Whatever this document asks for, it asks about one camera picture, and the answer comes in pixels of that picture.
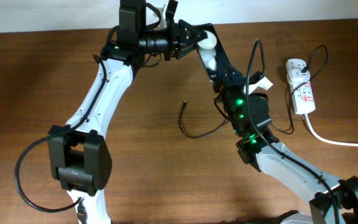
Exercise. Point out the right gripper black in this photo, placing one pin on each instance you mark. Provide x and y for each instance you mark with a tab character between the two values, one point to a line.
233	77

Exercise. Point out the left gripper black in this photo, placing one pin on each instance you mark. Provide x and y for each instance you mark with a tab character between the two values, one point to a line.
181	40

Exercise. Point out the black smartphone white circles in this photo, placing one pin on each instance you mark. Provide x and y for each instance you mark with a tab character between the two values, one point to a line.
207	50

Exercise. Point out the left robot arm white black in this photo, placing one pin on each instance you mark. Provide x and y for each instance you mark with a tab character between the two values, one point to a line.
79	155

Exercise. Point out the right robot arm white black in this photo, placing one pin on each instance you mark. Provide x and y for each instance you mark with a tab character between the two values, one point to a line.
331	199

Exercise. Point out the white usb charger plug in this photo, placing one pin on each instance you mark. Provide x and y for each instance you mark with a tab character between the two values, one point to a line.
295	72

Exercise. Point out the white power strip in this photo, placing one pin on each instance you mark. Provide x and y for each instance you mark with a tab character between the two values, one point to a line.
302	97

